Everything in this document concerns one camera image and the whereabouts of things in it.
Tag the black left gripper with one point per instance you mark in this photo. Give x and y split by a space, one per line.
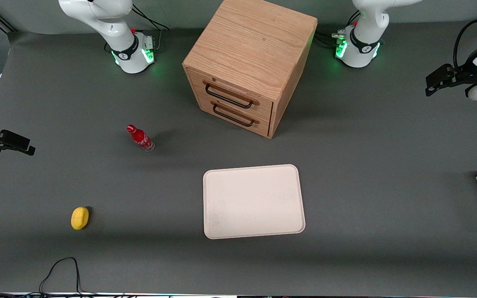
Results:
467 75

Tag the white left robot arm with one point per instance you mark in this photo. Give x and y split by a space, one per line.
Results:
364 25

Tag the cream plastic tray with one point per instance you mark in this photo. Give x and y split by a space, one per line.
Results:
253 202

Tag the yellow lemon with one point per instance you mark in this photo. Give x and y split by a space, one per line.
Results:
79 218

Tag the red cola bottle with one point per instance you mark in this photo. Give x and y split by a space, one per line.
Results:
140 138

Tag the wooden drawer front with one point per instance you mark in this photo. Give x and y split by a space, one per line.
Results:
222 118
259 99

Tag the wooden drawer cabinet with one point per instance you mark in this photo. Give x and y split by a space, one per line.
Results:
251 45

